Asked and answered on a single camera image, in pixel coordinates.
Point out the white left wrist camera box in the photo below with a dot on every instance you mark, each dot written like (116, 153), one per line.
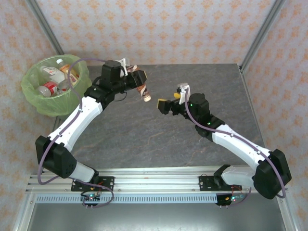
(124, 62)

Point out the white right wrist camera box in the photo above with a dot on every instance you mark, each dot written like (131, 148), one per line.
(183, 86)

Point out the green trash bin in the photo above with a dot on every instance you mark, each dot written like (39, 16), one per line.
(29, 93)

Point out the aluminium frame post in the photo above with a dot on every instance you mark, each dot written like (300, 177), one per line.
(43, 24)
(266, 24)

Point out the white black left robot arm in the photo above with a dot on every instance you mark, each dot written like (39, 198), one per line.
(77, 120)

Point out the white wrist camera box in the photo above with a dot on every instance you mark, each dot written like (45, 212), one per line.
(183, 86)
(124, 62)

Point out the grey metal shelf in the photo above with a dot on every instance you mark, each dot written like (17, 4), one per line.
(156, 219)

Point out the clear bottle red label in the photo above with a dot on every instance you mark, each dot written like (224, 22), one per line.
(49, 87)

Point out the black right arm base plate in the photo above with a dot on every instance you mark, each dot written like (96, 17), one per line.
(205, 183)

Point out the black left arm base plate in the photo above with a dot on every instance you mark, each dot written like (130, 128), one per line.
(106, 183)

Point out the brown label coffee bottle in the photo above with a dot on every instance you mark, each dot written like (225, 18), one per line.
(144, 93)

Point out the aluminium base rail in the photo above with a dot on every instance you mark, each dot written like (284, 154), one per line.
(156, 180)

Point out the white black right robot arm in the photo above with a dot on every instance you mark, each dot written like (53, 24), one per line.
(235, 146)

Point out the orange tea bottle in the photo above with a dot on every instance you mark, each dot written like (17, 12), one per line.
(64, 68)

